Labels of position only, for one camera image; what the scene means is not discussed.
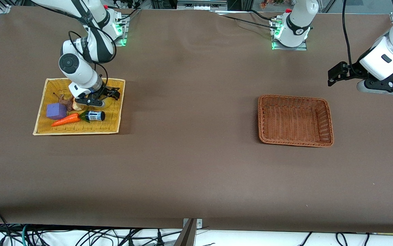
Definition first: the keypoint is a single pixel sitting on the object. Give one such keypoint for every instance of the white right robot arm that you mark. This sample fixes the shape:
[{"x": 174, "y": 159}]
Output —
[{"x": 80, "y": 71}]

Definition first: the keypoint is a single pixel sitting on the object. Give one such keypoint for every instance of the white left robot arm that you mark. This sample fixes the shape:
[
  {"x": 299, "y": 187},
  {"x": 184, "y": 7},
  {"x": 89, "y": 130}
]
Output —
[{"x": 295, "y": 24}]

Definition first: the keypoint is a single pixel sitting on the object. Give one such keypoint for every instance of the small blue bottle black cap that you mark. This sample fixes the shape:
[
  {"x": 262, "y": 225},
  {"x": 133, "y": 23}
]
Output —
[{"x": 95, "y": 116}]

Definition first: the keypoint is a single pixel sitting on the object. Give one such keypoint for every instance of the yellow wicker basket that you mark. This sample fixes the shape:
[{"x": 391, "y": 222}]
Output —
[{"x": 110, "y": 123}]

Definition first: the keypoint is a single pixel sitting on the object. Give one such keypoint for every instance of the orange striped beige toy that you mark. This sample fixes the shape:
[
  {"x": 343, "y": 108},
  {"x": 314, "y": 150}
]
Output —
[{"x": 77, "y": 107}]

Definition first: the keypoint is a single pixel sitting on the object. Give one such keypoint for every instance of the brown toy lion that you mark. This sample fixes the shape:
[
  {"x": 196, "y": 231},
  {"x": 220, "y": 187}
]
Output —
[{"x": 68, "y": 102}]

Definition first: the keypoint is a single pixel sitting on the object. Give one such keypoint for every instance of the orange toy carrot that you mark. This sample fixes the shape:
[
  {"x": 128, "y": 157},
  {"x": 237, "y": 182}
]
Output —
[{"x": 66, "y": 119}]

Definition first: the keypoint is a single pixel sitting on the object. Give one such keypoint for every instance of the purple foam cube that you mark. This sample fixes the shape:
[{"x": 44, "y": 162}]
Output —
[{"x": 56, "y": 111}]

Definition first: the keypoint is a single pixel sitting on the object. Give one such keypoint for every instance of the brown wicker basket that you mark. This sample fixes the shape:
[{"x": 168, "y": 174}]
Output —
[{"x": 295, "y": 119}]

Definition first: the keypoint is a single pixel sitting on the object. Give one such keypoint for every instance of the brown table cover sheet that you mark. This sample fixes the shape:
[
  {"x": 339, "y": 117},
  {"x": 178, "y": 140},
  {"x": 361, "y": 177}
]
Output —
[{"x": 196, "y": 153}]

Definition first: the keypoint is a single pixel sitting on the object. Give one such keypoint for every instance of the grey equipment box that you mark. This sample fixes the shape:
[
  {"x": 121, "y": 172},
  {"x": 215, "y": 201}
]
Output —
[{"x": 199, "y": 5}]

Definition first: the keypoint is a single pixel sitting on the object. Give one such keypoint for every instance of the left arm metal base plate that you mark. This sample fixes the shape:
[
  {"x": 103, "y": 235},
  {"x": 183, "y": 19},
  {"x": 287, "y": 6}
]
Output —
[{"x": 299, "y": 48}]

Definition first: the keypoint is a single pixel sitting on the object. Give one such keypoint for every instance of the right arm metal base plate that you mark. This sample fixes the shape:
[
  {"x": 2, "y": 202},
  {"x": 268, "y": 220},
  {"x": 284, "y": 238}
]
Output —
[{"x": 123, "y": 34}]

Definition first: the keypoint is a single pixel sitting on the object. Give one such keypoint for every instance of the metal camera stand bracket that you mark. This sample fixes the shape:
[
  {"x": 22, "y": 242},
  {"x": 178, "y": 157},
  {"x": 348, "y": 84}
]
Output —
[{"x": 189, "y": 235}]

